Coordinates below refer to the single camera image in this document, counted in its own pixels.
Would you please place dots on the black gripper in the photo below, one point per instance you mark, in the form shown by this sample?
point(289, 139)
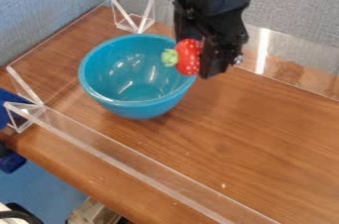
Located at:
point(213, 21)

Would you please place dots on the red strawberry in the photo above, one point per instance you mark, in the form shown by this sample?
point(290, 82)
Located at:
point(185, 56)

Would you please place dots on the blue bowl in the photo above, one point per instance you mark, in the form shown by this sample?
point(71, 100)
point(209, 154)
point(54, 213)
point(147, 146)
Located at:
point(125, 77)

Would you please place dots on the clear acrylic barrier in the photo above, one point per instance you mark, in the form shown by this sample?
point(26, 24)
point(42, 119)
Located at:
point(244, 154)

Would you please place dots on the blue clamp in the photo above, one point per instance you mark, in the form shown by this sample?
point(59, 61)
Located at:
point(11, 161)

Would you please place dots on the beige object under table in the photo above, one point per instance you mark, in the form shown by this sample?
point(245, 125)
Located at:
point(93, 213)

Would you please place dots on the white and black object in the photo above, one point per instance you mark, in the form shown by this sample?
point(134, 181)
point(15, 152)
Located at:
point(15, 211)

